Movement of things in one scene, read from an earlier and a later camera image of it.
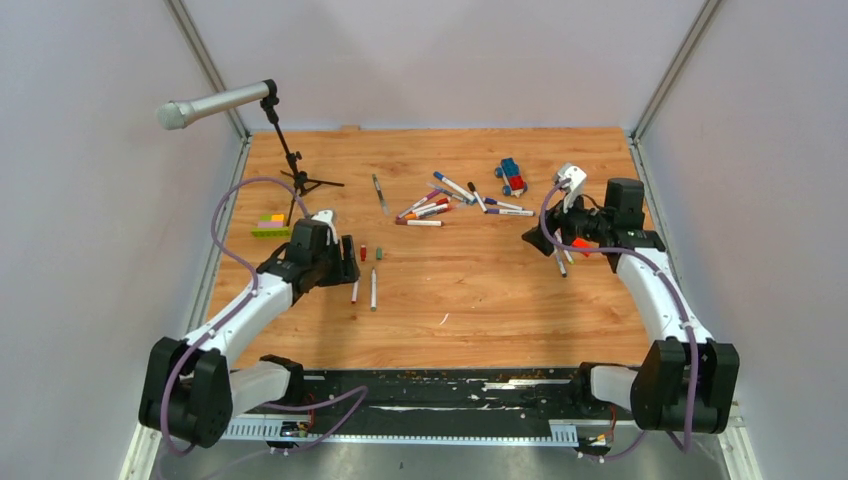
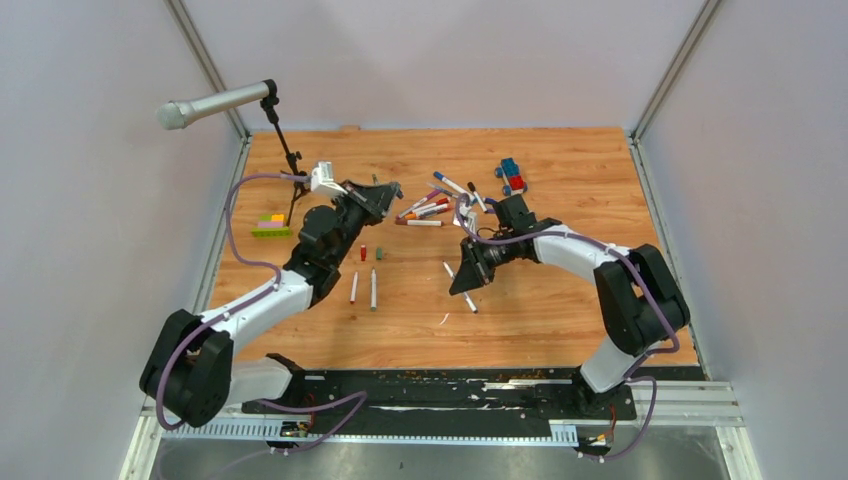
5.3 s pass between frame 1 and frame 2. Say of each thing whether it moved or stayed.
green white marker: stayed
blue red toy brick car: stayed
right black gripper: moved
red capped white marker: stayed
